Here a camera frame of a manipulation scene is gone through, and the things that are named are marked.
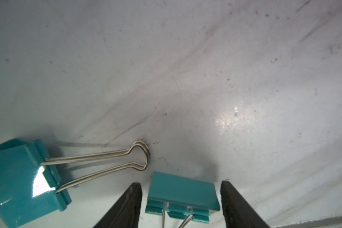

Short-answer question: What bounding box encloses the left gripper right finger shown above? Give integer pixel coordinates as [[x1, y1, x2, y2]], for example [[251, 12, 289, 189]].
[[220, 180, 269, 228]]

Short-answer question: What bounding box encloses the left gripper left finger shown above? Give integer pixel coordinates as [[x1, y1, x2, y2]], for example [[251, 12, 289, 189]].
[[94, 182, 143, 228]]

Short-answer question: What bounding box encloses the teal shiny binder clip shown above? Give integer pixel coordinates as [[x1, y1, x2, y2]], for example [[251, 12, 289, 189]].
[[145, 172, 220, 228]]

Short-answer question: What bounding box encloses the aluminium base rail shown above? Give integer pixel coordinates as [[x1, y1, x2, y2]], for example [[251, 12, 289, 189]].
[[281, 216, 342, 228]]

